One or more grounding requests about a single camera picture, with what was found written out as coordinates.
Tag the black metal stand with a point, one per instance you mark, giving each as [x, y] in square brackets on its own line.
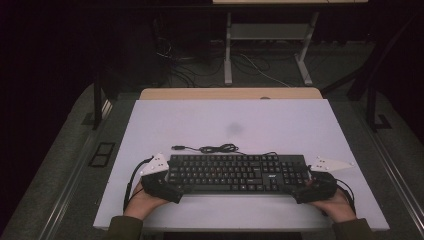
[371, 106]
[97, 103]

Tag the person's left hand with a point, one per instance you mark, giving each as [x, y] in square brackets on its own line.
[141, 203]

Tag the black floor socket frame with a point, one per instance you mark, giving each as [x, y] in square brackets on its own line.
[101, 154]

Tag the person's right hand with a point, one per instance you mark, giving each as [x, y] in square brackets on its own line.
[338, 206]

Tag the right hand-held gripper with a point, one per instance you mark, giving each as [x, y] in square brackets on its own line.
[321, 186]

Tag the metal floor rail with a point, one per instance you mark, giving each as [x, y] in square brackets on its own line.
[396, 176]
[71, 186]

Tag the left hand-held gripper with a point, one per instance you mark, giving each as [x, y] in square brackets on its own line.
[156, 185]

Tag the wooden table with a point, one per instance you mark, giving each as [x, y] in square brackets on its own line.
[216, 93]

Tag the white metal desk frame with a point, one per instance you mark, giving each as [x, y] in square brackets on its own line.
[270, 31]

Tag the black computer keyboard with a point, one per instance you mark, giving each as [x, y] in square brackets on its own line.
[233, 173]

